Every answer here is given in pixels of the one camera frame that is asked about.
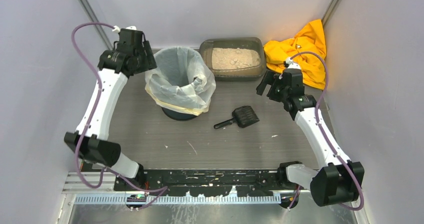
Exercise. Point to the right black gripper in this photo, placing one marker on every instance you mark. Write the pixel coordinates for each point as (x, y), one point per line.
(271, 85)

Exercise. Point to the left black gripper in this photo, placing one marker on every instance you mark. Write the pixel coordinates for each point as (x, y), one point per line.
(145, 58)

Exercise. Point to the brown plastic litter box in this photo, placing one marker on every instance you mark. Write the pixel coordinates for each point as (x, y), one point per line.
(242, 74)

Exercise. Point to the black litter scoop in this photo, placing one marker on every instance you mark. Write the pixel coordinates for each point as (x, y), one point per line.
(243, 116)

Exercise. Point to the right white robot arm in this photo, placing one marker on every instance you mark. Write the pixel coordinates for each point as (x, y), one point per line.
(339, 179)

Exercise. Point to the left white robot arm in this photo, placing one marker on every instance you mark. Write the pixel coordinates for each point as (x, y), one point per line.
(90, 139)

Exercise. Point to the beige cat litter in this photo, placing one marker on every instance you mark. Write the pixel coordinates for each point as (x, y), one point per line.
(234, 58)

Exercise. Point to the translucent white bin liner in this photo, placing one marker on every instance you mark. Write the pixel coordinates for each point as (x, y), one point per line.
(182, 82)

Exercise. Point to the yellow cloth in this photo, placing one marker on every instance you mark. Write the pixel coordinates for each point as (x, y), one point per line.
(311, 38)

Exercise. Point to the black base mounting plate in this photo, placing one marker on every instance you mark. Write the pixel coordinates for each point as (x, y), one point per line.
(215, 182)

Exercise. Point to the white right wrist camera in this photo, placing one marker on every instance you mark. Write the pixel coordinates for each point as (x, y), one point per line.
(289, 63)

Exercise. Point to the aluminium frame rail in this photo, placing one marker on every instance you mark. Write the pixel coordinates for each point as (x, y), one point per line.
(114, 190)

